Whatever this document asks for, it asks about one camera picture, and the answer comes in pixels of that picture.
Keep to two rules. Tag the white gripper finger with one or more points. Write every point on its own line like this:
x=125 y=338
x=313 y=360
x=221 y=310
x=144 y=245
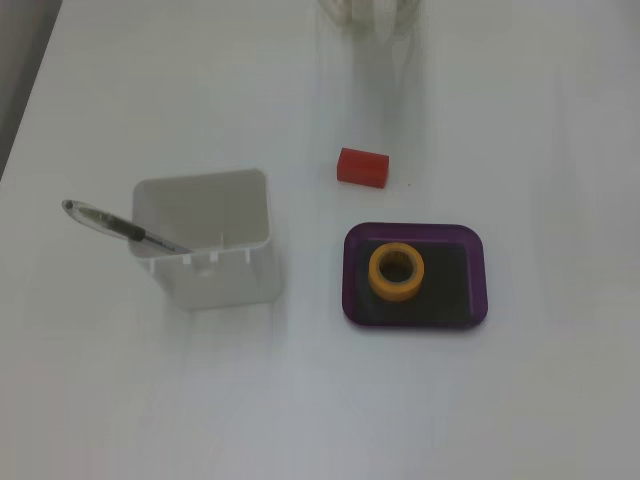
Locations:
x=406 y=12
x=334 y=9

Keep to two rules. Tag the yellow tape roll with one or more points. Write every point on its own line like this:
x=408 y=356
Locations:
x=376 y=280

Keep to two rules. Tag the white plastic pen holder box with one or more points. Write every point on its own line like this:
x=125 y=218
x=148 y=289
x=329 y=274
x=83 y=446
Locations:
x=225 y=280

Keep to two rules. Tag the red rectangular block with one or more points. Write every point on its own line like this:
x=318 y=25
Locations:
x=362 y=167

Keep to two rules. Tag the purple metal tray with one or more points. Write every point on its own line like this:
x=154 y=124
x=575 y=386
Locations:
x=450 y=310

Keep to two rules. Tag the black ballpoint pen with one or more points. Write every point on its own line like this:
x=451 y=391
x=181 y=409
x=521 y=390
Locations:
x=115 y=225

